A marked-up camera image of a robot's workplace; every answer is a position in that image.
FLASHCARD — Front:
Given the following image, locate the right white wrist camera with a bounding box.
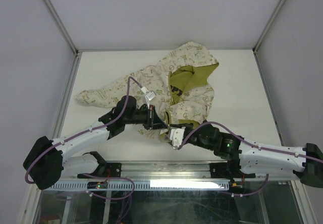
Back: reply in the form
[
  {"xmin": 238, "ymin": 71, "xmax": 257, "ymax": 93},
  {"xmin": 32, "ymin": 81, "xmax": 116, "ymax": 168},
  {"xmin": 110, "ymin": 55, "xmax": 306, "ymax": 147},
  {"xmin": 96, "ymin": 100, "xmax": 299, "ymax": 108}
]
[{"xmin": 169, "ymin": 128, "xmax": 185, "ymax": 150}]

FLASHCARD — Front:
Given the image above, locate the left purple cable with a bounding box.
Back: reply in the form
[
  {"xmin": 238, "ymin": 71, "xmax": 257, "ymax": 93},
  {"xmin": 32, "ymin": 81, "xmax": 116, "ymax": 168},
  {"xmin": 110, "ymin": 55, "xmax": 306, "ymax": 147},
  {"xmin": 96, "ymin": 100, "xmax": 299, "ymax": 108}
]
[{"xmin": 24, "ymin": 76, "xmax": 143, "ymax": 184}]

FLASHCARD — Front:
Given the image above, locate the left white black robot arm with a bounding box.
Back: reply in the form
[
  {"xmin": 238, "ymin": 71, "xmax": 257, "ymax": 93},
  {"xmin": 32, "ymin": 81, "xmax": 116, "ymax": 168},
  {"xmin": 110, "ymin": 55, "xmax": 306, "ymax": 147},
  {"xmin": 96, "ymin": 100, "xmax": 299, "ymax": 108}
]
[{"xmin": 23, "ymin": 96, "xmax": 167, "ymax": 190}]

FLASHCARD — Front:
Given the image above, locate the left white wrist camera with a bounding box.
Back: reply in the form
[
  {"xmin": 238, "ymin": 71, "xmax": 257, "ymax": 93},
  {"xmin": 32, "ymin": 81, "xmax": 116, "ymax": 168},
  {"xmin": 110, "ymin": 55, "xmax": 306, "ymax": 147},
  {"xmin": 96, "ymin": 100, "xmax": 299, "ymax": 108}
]
[{"xmin": 141, "ymin": 87, "xmax": 156, "ymax": 107}]

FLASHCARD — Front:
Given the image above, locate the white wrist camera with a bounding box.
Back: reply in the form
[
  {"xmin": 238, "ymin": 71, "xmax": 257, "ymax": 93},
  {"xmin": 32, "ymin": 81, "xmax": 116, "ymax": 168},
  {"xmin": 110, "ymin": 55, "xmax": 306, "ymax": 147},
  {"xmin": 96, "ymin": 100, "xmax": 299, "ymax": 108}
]
[
  {"xmin": 169, "ymin": 128, "xmax": 185, "ymax": 150},
  {"xmin": 141, "ymin": 87, "xmax": 156, "ymax": 107}
]

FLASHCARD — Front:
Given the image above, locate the purple cable under rail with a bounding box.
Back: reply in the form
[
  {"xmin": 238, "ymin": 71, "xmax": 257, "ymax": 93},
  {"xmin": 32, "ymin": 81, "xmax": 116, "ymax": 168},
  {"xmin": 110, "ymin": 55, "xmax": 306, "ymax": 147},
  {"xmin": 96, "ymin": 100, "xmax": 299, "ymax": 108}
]
[{"xmin": 87, "ymin": 175, "xmax": 139, "ymax": 224}]

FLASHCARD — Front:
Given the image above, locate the white slotted cable duct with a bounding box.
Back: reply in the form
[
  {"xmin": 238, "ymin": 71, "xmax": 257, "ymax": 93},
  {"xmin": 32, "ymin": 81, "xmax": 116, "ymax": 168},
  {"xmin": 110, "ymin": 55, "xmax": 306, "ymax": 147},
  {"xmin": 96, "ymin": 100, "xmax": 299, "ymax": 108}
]
[{"xmin": 48, "ymin": 179, "xmax": 229, "ymax": 191}]

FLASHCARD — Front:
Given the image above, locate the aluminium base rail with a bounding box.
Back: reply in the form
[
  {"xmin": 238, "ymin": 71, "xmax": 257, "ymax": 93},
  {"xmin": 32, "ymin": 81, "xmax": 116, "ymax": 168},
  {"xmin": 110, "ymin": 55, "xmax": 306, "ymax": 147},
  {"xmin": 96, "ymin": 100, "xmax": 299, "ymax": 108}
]
[{"xmin": 60, "ymin": 160, "xmax": 253, "ymax": 179}]

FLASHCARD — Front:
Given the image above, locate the left aluminium frame post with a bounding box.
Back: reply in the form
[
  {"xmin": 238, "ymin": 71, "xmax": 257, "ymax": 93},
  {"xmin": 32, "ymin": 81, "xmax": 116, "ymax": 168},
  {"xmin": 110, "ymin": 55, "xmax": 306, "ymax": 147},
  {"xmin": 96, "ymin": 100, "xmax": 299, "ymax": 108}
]
[{"xmin": 32, "ymin": 0, "xmax": 82, "ymax": 55}]

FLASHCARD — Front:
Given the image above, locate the aluminium frame post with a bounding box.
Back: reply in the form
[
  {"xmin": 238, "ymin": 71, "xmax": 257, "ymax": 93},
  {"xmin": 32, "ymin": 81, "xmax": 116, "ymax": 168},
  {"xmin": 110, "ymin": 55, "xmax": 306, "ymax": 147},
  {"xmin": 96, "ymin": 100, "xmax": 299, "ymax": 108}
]
[
  {"xmin": 32, "ymin": 0, "xmax": 82, "ymax": 55},
  {"xmin": 252, "ymin": 0, "xmax": 298, "ymax": 53}
]

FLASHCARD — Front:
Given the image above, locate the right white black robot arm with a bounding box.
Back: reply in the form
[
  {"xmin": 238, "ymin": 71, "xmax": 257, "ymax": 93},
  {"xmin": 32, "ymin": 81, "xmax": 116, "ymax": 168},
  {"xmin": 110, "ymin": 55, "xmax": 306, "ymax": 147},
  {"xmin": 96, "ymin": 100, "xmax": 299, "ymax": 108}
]
[{"xmin": 169, "ymin": 121, "xmax": 322, "ymax": 188}]

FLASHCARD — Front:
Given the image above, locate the right aluminium frame post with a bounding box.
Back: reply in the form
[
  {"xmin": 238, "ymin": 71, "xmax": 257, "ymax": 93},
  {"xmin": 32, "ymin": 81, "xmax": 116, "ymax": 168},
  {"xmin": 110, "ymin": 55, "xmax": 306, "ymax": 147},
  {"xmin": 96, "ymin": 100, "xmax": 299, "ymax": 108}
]
[{"xmin": 252, "ymin": 0, "xmax": 298, "ymax": 53}]

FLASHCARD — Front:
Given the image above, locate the cream patterned hooded jacket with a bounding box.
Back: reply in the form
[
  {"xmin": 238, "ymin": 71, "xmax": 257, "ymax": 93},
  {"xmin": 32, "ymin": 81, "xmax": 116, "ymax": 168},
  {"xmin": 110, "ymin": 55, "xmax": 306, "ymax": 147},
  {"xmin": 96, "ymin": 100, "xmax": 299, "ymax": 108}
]
[{"xmin": 74, "ymin": 40, "xmax": 220, "ymax": 144}]

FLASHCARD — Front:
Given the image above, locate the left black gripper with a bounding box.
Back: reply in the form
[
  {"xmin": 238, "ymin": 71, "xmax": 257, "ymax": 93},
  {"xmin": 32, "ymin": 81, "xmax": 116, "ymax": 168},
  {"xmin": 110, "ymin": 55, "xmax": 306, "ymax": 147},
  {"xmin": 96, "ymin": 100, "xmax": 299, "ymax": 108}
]
[{"xmin": 124, "ymin": 104, "xmax": 168, "ymax": 130}]

